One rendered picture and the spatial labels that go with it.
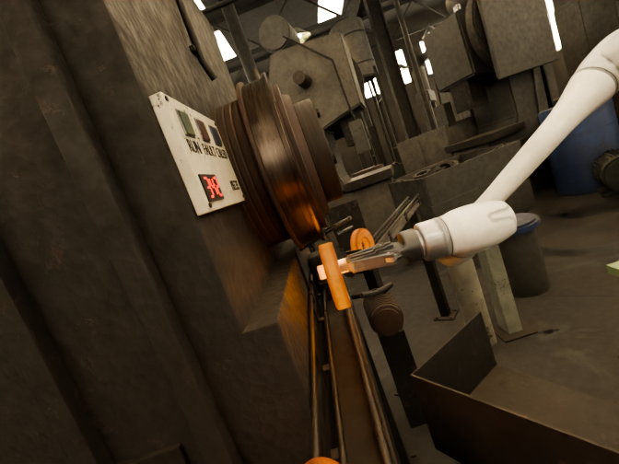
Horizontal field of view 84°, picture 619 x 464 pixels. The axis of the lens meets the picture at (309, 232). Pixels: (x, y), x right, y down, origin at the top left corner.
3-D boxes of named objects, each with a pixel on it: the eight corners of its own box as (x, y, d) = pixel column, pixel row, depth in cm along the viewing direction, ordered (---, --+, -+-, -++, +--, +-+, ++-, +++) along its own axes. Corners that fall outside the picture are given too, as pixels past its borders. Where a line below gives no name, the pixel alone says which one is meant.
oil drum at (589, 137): (585, 198, 322) (563, 105, 309) (543, 194, 381) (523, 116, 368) (648, 176, 318) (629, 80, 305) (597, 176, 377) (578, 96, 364)
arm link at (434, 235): (440, 250, 83) (416, 258, 83) (431, 214, 81) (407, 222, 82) (456, 260, 74) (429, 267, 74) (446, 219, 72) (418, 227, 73)
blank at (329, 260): (319, 257, 70) (335, 252, 70) (316, 237, 85) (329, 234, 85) (340, 323, 74) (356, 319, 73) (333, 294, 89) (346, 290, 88)
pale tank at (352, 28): (384, 193, 923) (329, 24, 859) (378, 191, 1014) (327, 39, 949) (417, 181, 917) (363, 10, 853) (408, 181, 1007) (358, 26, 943)
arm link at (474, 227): (459, 253, 71) (444, 265, 83) (533, 231, 70) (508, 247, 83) (439, 206, 74) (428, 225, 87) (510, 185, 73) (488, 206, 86)
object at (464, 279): (477, 353, 165) (447, 253, 158) (466, 341, 177) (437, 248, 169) (502, 344, 164) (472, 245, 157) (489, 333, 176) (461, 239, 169)
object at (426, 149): (441, 199, 563) (422, 134, 547) (496, 194, 458) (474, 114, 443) (415, 211, 549) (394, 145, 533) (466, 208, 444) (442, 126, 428)
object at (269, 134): (301, 267, 76) (221, 53, 69) (307, 232, 122) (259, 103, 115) (329, 257, 75) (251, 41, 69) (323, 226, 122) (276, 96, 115)
